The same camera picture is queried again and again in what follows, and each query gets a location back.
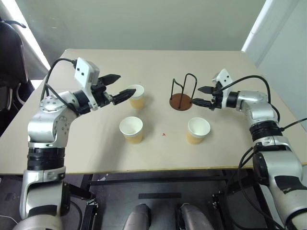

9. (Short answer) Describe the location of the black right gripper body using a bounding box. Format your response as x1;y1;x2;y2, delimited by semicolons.
208;81;224;111

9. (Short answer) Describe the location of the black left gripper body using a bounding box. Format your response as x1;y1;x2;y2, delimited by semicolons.
90;80;113;108

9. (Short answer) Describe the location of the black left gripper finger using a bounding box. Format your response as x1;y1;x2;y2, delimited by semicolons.
99;74;121;86
111;88;137;105

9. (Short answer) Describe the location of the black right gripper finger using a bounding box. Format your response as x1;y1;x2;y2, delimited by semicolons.
190;98;213;109
197;86;213;95

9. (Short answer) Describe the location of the yellow white paper cup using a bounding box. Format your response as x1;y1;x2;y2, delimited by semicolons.
119;116;144;145
186;116;211;146
126;84;145;110

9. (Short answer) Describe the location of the white panel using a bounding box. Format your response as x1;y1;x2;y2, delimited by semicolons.
241;0;307;68

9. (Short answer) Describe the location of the black office chair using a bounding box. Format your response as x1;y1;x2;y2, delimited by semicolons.
0;20;33;130

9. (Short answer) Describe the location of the grey right robot foot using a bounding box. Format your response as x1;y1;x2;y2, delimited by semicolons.
180;203;215;230

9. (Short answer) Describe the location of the grey robot foot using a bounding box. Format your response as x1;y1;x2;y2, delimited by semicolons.
123;203;151;230
180;203;215;230

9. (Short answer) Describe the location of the grey left robot foot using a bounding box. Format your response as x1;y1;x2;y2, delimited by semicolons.
123;203;151;230

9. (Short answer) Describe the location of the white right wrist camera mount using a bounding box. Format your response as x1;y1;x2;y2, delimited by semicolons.
211;69;234;109

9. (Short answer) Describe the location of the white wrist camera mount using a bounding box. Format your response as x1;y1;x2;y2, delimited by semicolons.
73;57;100;111
211;69;234;109

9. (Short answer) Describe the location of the brown wire cup holder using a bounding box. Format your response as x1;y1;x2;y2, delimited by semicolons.
169;73;198;111

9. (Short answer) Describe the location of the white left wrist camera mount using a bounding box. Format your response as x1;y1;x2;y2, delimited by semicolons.
73;57;100;111

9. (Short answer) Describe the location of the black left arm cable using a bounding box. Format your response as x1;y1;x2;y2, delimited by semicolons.
42;58;78;113

